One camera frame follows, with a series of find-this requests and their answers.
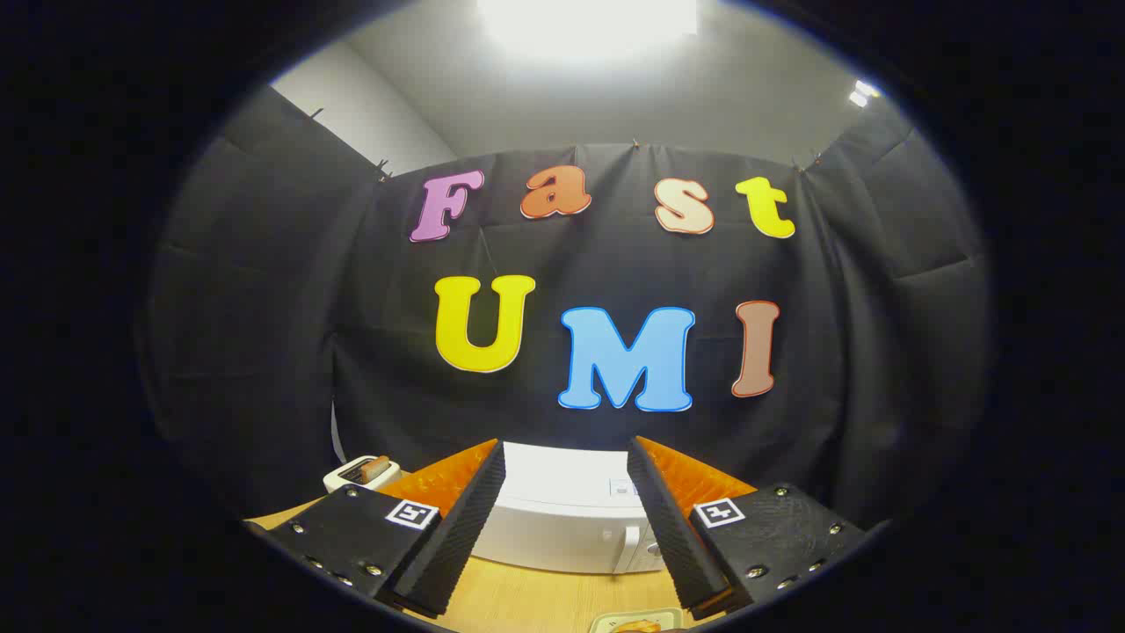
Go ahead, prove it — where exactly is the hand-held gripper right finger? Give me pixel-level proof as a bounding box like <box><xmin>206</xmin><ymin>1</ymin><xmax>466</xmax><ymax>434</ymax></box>
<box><xmin>626</xmin><ymin>435</ymin><xmax>880</xmax><ymax>621</ymax></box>

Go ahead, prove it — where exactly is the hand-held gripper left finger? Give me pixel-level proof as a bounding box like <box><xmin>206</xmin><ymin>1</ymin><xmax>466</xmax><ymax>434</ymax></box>
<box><xmin>246</xmin><ymin>438</ymin><xmax>508</xmax><ymax>619</ymax></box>

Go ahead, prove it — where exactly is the white microwave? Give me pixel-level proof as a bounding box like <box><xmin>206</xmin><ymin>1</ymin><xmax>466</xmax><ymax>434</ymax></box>
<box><xmin>470</xmin><ymin>441</ymin><xmax>669</xmax><ymax>575</ymax></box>

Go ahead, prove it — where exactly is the cream rectangular plate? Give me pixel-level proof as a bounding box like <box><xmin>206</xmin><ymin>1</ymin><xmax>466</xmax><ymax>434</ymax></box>
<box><xmin>589</xmin><ymin>607</ymin><xmax>686</xmax><ymax>633</ymax></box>

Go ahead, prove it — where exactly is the white toaster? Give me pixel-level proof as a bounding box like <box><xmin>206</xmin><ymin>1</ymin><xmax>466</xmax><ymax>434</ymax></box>
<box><xmin>323</xmin><ymin>455</ymin><xmax>403</xmax><ymax>495</ymax></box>

